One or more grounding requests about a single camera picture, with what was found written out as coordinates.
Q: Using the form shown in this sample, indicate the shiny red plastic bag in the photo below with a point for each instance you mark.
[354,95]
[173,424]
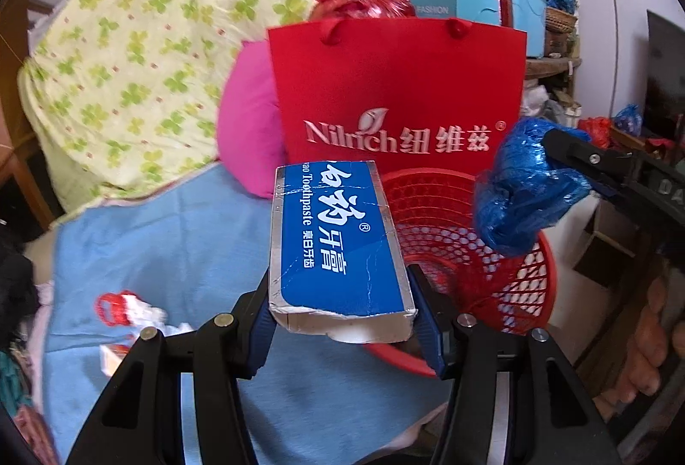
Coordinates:
[364,3]

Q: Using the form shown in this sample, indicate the small red plastic bag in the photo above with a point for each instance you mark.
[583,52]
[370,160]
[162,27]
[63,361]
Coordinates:
[595,129]

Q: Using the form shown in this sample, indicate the green clover print quilt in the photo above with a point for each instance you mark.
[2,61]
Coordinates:
[144,53]

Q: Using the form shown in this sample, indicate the wooden shelf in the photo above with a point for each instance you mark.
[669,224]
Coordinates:
[551,64]

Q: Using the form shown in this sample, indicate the dark television screen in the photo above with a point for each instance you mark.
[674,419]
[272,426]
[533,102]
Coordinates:
[666,69]

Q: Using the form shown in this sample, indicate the small blue plastic bag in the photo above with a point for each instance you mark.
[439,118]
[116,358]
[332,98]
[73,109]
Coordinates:
[629,118]

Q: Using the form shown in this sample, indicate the pile of dark clothes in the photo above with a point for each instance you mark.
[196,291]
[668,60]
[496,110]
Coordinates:
[16,293]

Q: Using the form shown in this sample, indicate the red and white plastic bag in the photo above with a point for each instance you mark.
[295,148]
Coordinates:
[128,310]

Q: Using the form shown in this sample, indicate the light blue cardboard box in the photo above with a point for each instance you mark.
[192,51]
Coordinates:
[455,0]

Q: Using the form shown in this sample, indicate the person's right hand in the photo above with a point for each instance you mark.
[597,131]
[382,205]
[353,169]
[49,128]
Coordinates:
[645,336]

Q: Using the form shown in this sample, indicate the light blue blanket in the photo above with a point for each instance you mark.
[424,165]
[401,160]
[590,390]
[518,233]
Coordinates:
[187,245]

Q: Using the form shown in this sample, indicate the wicker basket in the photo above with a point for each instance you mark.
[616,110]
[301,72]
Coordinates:
[561,23]

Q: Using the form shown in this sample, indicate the red plastic mesh basket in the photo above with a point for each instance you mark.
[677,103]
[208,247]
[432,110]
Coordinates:
[514,283]

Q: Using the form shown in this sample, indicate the crumpled white paper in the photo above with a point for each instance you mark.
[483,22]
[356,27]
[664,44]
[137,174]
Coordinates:
[179,329]

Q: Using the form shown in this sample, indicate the orange snack wrapper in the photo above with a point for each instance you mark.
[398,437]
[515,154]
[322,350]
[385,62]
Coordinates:
[113,359]

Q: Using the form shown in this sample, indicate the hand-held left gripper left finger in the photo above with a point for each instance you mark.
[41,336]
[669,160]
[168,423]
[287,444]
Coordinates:
[262,334]

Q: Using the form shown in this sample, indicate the pink pillow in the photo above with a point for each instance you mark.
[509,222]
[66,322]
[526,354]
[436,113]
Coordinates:
[249,122]

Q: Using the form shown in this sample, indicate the red paper shopping bag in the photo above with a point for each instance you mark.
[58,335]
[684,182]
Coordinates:
[396,95]

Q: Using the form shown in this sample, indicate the blue toothpaste box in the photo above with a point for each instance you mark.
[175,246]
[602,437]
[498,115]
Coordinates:
[332,240]

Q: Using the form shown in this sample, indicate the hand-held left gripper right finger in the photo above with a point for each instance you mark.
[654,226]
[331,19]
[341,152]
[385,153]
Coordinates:
[428,334]

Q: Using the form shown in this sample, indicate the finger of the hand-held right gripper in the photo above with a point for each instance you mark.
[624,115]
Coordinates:
[583,152]
[607,188]

